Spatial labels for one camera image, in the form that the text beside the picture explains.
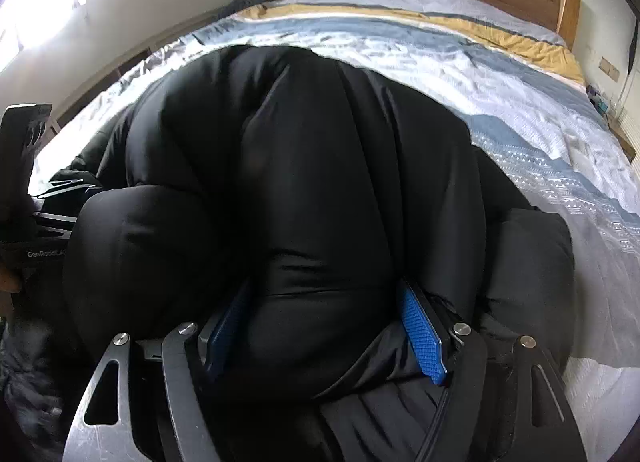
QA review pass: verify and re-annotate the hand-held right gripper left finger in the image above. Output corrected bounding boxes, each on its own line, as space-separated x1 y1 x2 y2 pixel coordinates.
62 282 253 462

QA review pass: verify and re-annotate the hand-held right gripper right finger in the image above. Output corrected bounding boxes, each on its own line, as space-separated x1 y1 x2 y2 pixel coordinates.
397 279 588 462

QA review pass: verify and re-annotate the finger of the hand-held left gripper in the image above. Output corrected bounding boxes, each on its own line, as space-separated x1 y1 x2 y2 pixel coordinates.
0 103 53 223
30 181 103 201

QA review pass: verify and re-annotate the black puffer jacket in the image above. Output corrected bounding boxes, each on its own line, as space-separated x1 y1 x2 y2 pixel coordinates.
0 45 576 462

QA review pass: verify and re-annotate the low white shelf unit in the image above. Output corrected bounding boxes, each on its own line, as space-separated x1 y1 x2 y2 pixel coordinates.
50 7 226 138

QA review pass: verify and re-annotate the window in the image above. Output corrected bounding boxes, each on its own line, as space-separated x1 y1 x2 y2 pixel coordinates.
0 0 93 73

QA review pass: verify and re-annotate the bed with striped duvet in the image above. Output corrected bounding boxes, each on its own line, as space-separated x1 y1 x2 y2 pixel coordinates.
30 0 640 462

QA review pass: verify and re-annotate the dark grey cloth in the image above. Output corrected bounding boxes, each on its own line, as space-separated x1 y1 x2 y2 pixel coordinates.
215 0 273 18

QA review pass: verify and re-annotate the wooden nightstand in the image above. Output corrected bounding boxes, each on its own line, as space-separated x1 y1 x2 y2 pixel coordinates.
607 112 640 163

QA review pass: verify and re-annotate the small bedside clutter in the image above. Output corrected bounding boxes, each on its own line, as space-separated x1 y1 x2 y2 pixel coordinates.
590 85 621 116

